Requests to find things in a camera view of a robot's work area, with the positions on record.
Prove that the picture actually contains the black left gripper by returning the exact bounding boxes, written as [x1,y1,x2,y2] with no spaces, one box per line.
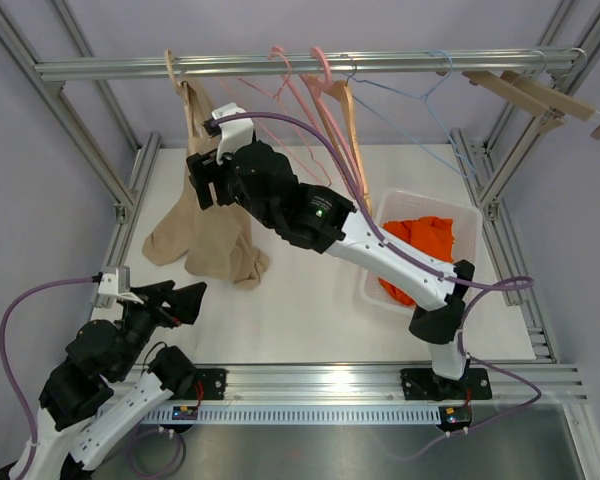
[112,280,206,380]

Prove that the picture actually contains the beige garment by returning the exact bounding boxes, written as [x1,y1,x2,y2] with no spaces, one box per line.
[140,79,270,291]

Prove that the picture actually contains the thick pink plastic hanger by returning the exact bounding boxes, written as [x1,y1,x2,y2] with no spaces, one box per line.
[300,47,362,197]

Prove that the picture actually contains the beige hanger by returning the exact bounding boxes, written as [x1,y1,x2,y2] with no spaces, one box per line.
[164,49,199,139]

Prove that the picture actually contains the orange t shirt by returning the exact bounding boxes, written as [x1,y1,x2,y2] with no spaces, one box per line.
[377,215,455,305]

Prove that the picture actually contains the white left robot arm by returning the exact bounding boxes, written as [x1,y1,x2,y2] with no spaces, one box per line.
[0,281,207,479]

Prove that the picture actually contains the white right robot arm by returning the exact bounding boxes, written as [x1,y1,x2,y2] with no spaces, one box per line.
[186,141,475,397]

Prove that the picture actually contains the wooden hanger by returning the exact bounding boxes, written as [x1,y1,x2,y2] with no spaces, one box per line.
[326,80,372,213]

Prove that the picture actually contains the white plastic basket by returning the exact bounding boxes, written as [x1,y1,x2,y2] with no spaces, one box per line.
[359,189,482,315]

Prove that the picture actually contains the wooden hangers at right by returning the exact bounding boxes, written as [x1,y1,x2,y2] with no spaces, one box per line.
[462,71,600,140]

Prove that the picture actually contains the aluminium hanging rod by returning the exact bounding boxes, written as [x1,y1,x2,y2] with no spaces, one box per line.
[34,46,585,81]

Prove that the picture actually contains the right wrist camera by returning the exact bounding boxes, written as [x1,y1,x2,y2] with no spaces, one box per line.
[203,103,254,165]

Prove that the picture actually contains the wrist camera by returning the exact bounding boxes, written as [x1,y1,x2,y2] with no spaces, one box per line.
[96,266,143,308]
[203,103,254,165]

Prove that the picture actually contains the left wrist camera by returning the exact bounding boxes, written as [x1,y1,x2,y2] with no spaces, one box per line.
[96,266,143,308]

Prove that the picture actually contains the white slotted cable duct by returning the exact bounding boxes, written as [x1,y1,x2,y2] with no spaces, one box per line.
[141,405,442,425]

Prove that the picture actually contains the thin pink wire hanger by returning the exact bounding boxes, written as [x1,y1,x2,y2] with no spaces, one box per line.
[214,45,334,186]

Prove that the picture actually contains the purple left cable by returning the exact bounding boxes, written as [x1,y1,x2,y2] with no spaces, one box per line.
[0,276,186,480]

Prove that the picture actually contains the purple cable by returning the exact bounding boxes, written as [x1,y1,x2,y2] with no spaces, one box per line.
[212,112,544,461]
[0,276,186,480]

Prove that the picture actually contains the blue wire hanger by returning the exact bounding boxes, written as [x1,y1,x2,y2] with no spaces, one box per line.
[345,50,477,179]

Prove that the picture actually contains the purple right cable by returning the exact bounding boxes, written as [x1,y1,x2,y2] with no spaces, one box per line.
[212,112,544,461]

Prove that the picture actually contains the aluminium front rail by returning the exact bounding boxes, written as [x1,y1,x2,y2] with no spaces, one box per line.
[220,362,588,405]

